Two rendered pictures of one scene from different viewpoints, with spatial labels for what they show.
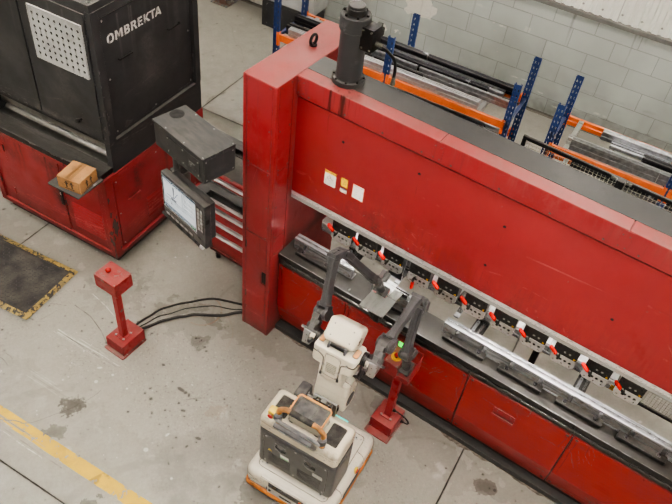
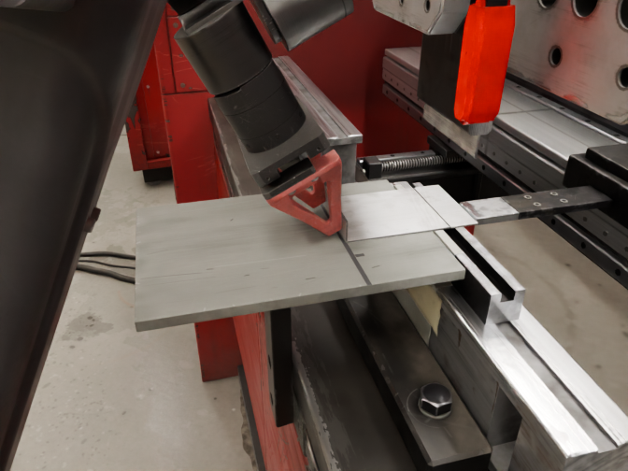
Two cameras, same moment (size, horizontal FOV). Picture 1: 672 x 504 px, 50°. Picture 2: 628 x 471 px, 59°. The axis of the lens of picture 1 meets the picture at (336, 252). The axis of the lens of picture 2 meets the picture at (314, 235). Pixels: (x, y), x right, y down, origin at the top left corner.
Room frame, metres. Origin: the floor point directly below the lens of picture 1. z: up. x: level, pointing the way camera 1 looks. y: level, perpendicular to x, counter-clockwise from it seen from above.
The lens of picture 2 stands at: (2.87, -0.67, 1.26)
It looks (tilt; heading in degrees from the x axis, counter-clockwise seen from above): 31 degrees down; 47
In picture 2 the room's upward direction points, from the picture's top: straight up
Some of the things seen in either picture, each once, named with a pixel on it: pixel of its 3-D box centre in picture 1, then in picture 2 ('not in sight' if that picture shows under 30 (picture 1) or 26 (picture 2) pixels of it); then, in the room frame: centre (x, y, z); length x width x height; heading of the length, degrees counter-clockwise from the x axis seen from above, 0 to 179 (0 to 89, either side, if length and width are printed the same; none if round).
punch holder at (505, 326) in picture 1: (506, 318); not in sight; (2.90, -1.09, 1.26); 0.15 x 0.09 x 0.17; 61
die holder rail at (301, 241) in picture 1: (325, 256); (302, 113); (3.54, 0.07, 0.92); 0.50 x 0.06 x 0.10; 61
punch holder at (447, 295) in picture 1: (449, 287); not in sight; (3.09, -0.74, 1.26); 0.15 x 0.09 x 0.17; 61
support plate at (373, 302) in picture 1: (381, 299); (286, 240); (3.15, -0.34, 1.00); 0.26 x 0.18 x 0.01; 151
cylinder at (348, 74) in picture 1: (365, 46); not in sight; (3.64, -0.01, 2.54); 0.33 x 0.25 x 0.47; 61
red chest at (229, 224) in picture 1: (250, 214); not in sight; (4.30, 0.74, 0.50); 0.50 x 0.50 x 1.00; 61
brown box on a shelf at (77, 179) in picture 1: (74, 176); not in sight; (3.88, 1.97, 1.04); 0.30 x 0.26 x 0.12; 66
